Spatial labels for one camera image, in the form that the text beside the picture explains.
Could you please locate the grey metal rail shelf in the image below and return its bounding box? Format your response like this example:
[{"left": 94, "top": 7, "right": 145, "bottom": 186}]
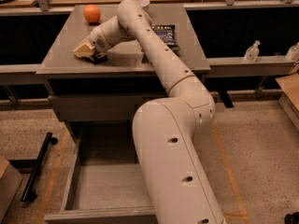
[{"left": 0, "top": 1, "right": 299, "bottom": 84}]

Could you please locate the cardboard box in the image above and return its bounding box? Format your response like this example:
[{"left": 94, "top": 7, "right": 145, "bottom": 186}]
[
  {"left": 0, "top": 155, "right": 22, "bottom": 223},
  {"left": 277, "top": 73, "right": 299, "bottom": 131}
]

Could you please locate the cardboard box left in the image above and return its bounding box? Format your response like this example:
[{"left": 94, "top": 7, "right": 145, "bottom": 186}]
[{"left": 0, "top": 155, "right": 22, "bottom": 223}]

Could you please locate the clear sanitizer pump bottle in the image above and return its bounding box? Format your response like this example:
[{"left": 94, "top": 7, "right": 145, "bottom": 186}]
[{"left": 244, "top": 40, "right": 261, "bottom": 63}]

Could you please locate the cardboard box right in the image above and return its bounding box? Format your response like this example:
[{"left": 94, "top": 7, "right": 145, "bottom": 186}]
[{"left": 277, "top": 73, "right": 299, "bottom": 131}]

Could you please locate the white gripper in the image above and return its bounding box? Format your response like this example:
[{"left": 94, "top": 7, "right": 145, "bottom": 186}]
[{"left": 73, "top": 26, "right": 109, "bottom": 58}]

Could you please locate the closed grey top drawer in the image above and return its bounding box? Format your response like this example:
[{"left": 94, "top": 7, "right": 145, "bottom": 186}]
[{"left": 49, "top": 93, "right": 164, "bottom": 122}]

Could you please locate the orange fruit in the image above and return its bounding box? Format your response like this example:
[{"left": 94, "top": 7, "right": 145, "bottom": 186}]
[{"left": 83, "top": 5, "right": 101, "bottom": 23}]

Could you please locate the white ceramic bowl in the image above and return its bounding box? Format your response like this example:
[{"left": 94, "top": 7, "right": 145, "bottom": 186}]
[{"left": 135, "top": 0, "right": 150, "bottom": 11}]

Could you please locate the black metal bar stand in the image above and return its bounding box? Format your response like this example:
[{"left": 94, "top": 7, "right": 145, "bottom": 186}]
[{"left": 21, "top": 133, "right": 58, "bottom": 203}]

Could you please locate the dark rxbar chocolate bar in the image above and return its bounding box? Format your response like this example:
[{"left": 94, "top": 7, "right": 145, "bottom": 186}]
[{"left": 89, "top": 53, "right": 107, "bottom": 64}]

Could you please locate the blue chip bag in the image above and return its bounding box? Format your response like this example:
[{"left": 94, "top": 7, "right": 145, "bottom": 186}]
[{"left": 152, "top": 24, "right": 179, "bottom": 52}]

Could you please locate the open grey middle drawer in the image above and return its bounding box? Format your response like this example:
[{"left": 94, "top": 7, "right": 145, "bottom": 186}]
[{"left": 45, "top": 121, "right": 158, "bottom": 224}]

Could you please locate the grey drawer cabinet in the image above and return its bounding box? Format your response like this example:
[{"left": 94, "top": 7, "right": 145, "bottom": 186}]
[{"left": 44, "top": 5, "right": 201, "bottom": 140}]

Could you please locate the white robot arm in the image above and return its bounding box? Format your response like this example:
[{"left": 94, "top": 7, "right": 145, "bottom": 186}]
[{"left": 73, "top": 0, "right": 226, "bottom": 224}]

